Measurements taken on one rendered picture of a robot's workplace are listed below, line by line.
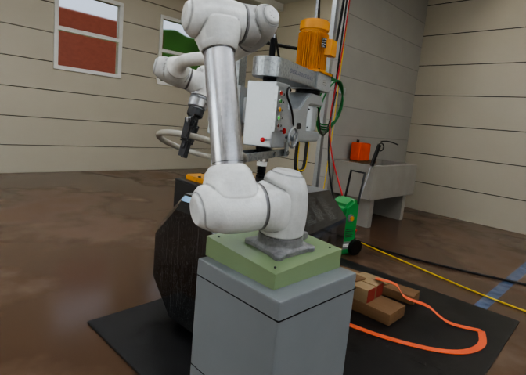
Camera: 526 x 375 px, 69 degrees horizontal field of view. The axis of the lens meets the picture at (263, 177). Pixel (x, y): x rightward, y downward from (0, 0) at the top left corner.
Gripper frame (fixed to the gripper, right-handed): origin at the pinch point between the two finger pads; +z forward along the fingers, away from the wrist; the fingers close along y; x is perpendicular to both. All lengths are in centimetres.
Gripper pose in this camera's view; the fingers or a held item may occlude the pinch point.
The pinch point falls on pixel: (184, 149)
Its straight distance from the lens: 181.8
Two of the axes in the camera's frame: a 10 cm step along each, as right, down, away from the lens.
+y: 1.8, 2.0, 9.6
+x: -9.5, -2.1, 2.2
